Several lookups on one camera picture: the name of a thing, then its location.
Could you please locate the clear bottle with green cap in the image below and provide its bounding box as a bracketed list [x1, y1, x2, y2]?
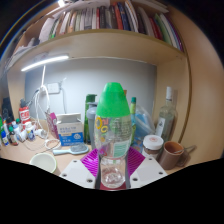
[93, 81, 133, 190]

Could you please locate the white cable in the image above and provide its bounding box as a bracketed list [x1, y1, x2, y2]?
[24, 78, 63, 152]

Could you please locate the metal spoon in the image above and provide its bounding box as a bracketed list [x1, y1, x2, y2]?
[173, 144, 198, 155]

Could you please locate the blue pack in plastic bag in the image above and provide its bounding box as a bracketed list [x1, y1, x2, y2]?
[133, 104, 156, 149]

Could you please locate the brown mug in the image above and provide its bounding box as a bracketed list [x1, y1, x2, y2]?
[158, 140, 191, 171]

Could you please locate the brown jar with white lid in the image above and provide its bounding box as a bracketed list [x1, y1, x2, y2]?
[142, 134, 165, 160]

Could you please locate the white wall socket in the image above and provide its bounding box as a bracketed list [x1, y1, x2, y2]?
[46, 82, 61, 94]

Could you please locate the white container with red label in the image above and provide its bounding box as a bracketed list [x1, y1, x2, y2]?
[18, 106, 32, 125]

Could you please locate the light blue hairbrush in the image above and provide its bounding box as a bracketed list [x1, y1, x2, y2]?
[52, 142, 90, 157]

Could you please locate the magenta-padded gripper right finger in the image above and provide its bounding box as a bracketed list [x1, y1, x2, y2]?
[125, 146, 168, 189]

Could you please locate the wooden shelf unit with books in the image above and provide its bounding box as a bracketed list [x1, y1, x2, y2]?
[0, 0, 193, 144]

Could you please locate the bottle with teal cap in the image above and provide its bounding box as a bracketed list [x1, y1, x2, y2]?
[129, 96, 138, 144]

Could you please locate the white and blue carton box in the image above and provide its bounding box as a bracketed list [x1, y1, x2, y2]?
[55, 113, 85, 147]

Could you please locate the magenta pouch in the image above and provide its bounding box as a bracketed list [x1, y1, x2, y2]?
[45, 111, 60, 139]

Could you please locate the clear glass bottle white cap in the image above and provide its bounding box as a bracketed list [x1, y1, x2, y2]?
[155, 86, 178, 143]

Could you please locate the grey shaker bottle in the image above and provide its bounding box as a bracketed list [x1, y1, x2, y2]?
[85, 102, 100, 146]

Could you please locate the white mug with green handle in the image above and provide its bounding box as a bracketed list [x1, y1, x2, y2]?
[29, 152, 58, 174]

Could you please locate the white LED light bar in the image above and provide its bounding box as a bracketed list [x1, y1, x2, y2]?
[20, 54, 70, 73]

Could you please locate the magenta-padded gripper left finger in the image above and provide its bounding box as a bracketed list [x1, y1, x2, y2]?
[59, 147, 101, 189]

